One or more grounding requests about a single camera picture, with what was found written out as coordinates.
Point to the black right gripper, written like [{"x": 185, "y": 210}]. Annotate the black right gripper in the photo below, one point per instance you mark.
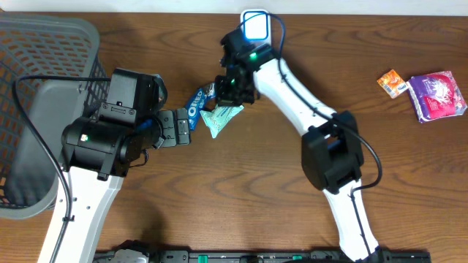
[{"x": 224, "y": 98}]

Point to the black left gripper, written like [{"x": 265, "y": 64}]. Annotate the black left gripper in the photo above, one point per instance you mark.
[{"x": 165, "y": 128}]

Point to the blue Oreo cookie pack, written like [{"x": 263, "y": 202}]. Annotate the blue Oreo cookie pack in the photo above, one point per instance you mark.
[{"x": 198, "y": 102}]

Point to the teal snack packet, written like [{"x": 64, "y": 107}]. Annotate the teal snack packet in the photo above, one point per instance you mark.
[{"x": 218, "y": 118}]

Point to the orange small snack box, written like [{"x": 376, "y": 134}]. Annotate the orange small snack box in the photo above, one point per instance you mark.
[{"x": 392, "y": 83}]

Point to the red purple snack pack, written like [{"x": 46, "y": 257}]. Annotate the red purple snack pack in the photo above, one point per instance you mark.
[{"x": 436, "y": 96}]

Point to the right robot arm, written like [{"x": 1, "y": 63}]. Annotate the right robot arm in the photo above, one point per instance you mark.
[{"x": 331, "y": 148}]

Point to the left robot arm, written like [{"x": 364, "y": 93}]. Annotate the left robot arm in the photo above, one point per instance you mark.
[{"x": 91, "y": 201}]

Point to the grey plastic shopping basket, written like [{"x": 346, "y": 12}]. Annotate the grey plastic shopping basket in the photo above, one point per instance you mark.
[{"x": 60, "y": 55}]

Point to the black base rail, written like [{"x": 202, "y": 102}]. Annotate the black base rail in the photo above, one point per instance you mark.
[{"x": 136, "y": 251}]

